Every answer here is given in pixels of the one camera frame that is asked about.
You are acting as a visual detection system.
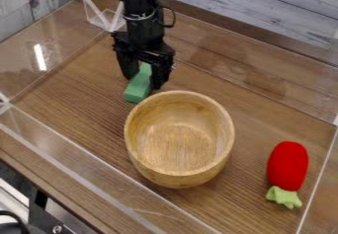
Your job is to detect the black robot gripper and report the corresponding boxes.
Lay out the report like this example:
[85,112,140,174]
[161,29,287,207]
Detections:
[112,9,174,90]

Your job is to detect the green rectangular block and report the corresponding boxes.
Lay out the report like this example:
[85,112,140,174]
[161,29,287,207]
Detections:
[122,63,152,103]

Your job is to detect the brown wooden bowl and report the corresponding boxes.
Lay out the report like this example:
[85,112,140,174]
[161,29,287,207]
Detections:
[124,91,235,189]

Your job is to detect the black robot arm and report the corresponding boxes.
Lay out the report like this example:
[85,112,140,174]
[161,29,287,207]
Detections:
[110,0,174,90]

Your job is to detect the red plush strawberry toy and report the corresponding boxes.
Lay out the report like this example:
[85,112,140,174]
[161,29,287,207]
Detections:
[265,141,308,209]

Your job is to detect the clear acrylic corner bracket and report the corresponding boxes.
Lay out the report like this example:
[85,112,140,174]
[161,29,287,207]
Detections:
[82,0,125,33]

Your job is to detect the black cable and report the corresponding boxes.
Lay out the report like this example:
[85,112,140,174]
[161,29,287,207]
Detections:
[156,5,176,29]

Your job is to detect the black metal table bracket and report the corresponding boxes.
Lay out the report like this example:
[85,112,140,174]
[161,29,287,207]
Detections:
[28,190,76,234]

